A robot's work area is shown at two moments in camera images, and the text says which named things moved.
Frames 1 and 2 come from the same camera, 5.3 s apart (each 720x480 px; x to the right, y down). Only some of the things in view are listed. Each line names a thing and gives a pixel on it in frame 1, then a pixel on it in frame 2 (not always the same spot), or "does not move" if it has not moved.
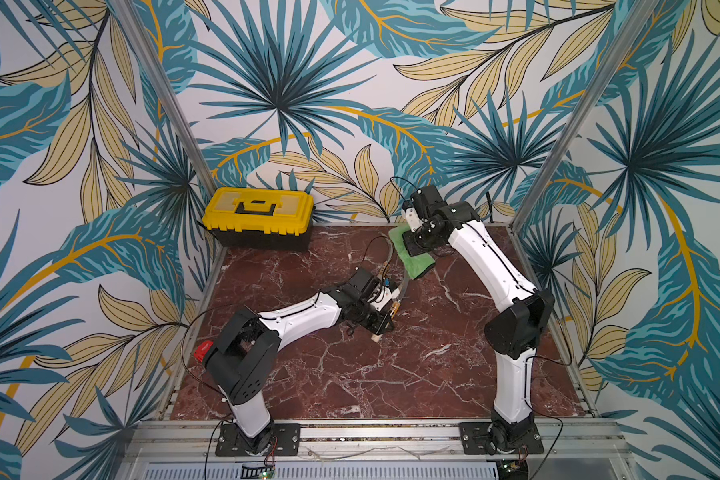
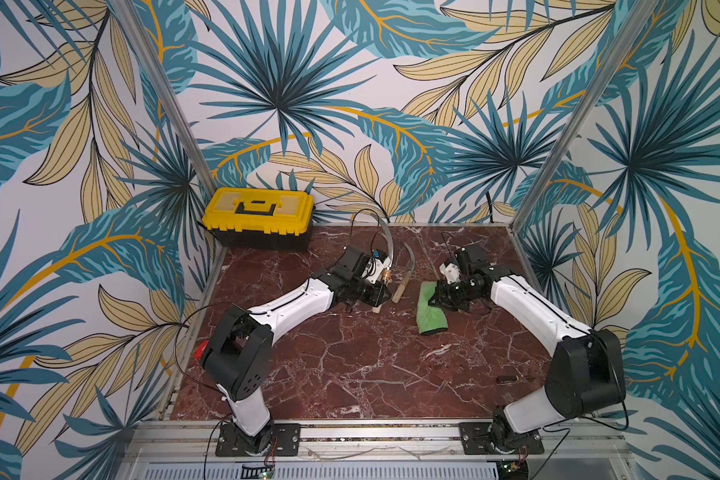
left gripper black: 382,323 to 379,291
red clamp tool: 202,349 does not move
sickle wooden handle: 395,309 to 386,277
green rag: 416,265 to 430,319
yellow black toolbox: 260,219 does not move
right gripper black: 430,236 to 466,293
